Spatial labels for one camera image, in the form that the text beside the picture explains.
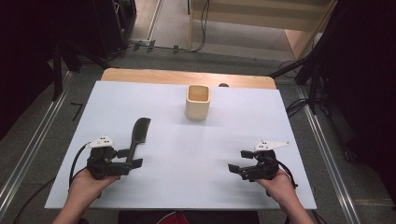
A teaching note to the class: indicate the aluminium floor rail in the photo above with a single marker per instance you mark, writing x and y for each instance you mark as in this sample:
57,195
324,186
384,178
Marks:
34,149
327,155

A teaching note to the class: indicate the black cabinet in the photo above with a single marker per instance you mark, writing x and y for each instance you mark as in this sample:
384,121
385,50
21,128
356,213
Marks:
113,25

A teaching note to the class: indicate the white board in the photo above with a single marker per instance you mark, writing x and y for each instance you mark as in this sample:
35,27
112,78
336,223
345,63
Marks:
193,174

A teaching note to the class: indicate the person's dark and red clothing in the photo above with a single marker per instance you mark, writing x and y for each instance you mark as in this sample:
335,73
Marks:
186,217

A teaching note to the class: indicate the light wooden furniture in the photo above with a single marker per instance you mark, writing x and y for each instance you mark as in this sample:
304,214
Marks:
255,15

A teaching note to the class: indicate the small dark round object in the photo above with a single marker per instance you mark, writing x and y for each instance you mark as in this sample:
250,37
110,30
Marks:
223,84

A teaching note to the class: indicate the dark spatula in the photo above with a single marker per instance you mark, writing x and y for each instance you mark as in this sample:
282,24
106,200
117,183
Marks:
138,133

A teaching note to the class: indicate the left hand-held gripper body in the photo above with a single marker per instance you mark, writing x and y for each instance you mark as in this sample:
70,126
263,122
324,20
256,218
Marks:
102,166

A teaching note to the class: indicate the beige square cup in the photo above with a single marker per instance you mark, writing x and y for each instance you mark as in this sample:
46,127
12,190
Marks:
198,105

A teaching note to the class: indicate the black metal stand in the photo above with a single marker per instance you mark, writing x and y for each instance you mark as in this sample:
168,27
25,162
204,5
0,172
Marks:
57,71

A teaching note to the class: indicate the black tripod stand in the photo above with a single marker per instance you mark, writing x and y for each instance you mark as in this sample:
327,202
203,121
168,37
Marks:
313,74

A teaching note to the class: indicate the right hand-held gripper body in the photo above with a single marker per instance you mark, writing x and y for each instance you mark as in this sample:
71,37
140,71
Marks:
263,166

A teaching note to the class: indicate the person's left hand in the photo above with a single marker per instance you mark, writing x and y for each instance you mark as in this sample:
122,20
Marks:
85,185

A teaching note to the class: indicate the wooden table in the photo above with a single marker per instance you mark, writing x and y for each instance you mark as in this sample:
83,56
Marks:
149,75

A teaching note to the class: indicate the person's right hand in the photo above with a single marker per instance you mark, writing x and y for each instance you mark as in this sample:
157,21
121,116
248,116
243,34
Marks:
278,186

